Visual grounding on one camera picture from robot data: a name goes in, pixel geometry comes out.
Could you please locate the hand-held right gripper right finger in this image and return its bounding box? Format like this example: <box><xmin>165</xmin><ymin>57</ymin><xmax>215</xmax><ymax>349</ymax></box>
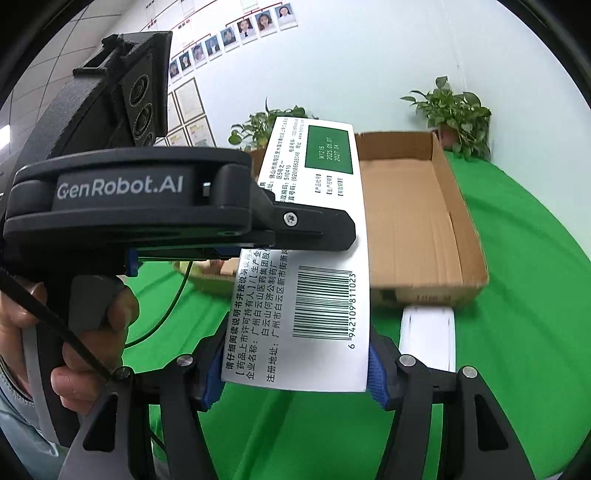
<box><xmin>367</xmin><ymin>323</ymin><xmax>536</xmax><ymax>480</ymax></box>

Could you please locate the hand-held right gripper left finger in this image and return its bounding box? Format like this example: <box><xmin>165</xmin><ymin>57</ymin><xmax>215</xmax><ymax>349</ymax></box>
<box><xmin>58</xmin><ymin>314</ymin><xmax>232</xmax><ymax>480</ymax></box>

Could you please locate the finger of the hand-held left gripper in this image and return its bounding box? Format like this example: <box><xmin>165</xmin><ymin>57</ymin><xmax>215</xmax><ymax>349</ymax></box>
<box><xmin>252</xmin><ymin>179</ymin><xmax>357</xmax><ymax>253</ymax></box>

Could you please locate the white medicine box green label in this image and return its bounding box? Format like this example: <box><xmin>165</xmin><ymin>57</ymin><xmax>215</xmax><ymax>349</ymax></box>
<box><xmin>221</xmin><ymin>116</ymin><xmax>374</xmax><ymax>394</ymax></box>

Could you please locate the large cardboard box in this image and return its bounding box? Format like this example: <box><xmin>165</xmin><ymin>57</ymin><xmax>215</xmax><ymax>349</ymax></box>
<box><xmin>222</xmin><ymin>130</ymin><xmax>490</xmax><ymax>311</ymax></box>

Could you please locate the pink and teal plush toy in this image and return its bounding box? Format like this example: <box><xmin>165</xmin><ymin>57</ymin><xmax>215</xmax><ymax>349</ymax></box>
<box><xmin>173</xmin><ymin>260</ymin><xmax>237</xmax><ymax>292</ymax></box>

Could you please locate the person's left forearm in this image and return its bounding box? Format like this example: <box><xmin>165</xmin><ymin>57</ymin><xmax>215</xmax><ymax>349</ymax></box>
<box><xmin>0</xmin><ymin>355</ymin><xmax>70</xmax><ymax>480</ymax></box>

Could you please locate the person's left hand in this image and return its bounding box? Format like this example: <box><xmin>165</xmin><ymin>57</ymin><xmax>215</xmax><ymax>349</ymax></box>
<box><xmin>0</xmin><ymin>277</ymin><xmax>140</xmax><ymax>393</ymax></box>

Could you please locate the flat white box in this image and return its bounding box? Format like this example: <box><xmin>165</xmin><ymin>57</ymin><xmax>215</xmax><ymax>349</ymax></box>
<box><xmin>398</xmin><ymin>305</ymin><xmax>457</xmax><ymax>374</ymax></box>

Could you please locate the bushy potted green plant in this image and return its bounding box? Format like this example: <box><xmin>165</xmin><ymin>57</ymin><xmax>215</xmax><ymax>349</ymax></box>
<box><xmin>228</xmin><ymin>97</ymin><xmax>319</xmax><ymax>151</ymax></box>

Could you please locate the group of framed certificates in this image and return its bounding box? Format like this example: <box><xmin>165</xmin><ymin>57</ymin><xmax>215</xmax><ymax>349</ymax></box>
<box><xmin>164</xmin><ymin>78</ymin><xmax>214</xmax><ymax>148</ymax></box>

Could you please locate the green tablecloth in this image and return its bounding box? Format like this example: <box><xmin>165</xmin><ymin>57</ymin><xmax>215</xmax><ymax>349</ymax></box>
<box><xmin>124</xmin><ymin>152</ymin><xmax>591</xmax><ymax>480</ymax></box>

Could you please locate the small potted green plant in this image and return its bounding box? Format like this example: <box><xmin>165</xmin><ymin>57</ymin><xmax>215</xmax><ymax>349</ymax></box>
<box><xmin>401</xmin><ymin>76</ymin><xmax>492</xmax><ymax>161</ymax></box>

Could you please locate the thin dark cable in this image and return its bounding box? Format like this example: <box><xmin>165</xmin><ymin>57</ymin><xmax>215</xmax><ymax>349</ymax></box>
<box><xmin>124</xmin><ymin>261</ymin><xmax>191</xmax><ymax>348</ymax></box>

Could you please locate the thick black cable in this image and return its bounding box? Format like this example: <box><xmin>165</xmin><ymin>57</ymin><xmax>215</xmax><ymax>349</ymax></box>
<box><xmin>0</xmin><ymin>268</ymin><xmax>114</xmax><ymax>380</ymax></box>

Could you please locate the wall chart of portrait photos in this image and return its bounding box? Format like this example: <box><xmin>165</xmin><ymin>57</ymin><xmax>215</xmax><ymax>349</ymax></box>
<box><xmin>168</xmin><ymin>4</ymin><xmax>298</xmax><ymax>81</ymax></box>

